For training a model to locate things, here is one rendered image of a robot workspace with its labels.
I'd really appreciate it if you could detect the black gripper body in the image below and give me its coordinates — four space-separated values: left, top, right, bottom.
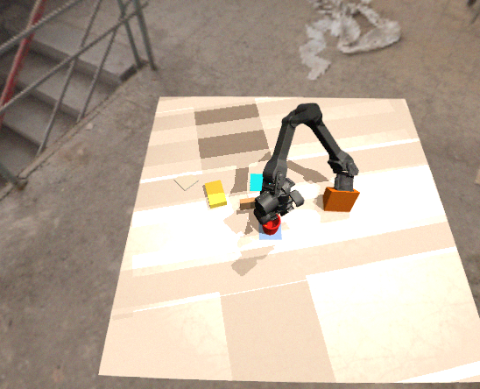
253 189 305 225

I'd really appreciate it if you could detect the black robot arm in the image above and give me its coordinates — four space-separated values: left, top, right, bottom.
255 103 359 216

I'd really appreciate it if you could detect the yellow rectangular block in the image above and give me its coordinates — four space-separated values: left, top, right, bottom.
205 180 227 209

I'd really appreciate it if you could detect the red cup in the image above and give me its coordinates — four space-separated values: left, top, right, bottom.
262 214 281 235

